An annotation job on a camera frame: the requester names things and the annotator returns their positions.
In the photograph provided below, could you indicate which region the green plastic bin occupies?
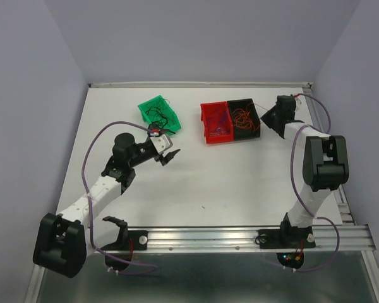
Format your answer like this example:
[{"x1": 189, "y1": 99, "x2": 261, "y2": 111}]
[{"x1": 138, "y1": 95, "x2": 181, "y2": 133}]

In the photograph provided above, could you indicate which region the aluminium rail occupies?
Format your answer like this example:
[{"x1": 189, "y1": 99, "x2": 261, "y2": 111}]
[
  {"x1": 302, "y1": 88, "x2": 353, "y2": 222},
  {"x1": 37, "y1": 224, "x2": 376, "y2": 254},
  {"x1": 88, "y1": 81, "x2": 313, "y2": 88}
]

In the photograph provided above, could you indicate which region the red plastic bin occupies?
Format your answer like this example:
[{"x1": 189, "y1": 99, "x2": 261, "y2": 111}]
[{"x1": 200, "y1": 101, "x2": 234, "y2": 145}]

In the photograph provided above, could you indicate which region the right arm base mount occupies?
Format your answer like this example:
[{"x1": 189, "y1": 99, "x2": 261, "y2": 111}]
[{"x1": 255, "y1": 227, "x2": 316, "y2": 249}]

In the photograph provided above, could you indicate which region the aluminium right side rail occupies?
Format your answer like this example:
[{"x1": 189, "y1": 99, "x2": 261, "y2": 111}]
[{"x1": 302, "y1": 88, "x2": 353, "y2": 222}]

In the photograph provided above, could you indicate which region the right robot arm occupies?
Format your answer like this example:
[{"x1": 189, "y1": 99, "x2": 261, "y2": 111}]
[{"x1": 255, "y1": 95, "x2": 349, "y2": 249}]

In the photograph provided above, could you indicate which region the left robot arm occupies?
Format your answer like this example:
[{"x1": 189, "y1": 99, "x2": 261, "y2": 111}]
[{"x1": 32, "y1": 123, "x2": 178, "y2": 278}]

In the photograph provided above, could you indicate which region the thick black cable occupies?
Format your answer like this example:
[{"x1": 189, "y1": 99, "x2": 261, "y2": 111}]
[{"x1": 145, "y1": 105, "x2": 176, "y2": 135}]

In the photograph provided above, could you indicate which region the black plastic bin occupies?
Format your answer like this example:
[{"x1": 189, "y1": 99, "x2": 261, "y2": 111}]
[{"x1": 227, "y1": 98, "x2": 261, "y2": 141}]

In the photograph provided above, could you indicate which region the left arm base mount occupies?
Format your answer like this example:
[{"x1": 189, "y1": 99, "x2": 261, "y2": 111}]
[{"x1": 102, "y1": 216, "x2": 148, "y2": 251}]

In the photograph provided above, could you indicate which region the orange wire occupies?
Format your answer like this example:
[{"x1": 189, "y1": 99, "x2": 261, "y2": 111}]
[{"x1": 232, "y1": 103, "x2": 269, "y2": 132}]

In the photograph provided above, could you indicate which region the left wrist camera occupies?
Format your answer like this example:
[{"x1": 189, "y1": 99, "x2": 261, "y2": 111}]
[{"x1": 150, "y1": 134, "x2": 173, "y2": 155}]

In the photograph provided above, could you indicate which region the aluminium back rail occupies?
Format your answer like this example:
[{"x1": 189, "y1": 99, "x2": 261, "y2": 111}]
[{"x1": 88, "y1": 81, "x2": 313, "y2": 88}]

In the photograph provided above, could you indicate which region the aluminium front rail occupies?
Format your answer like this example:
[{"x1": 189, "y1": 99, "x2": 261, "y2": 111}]
[{"x1": 37, "y1": 224, "x2": 376, "y2": 254}]

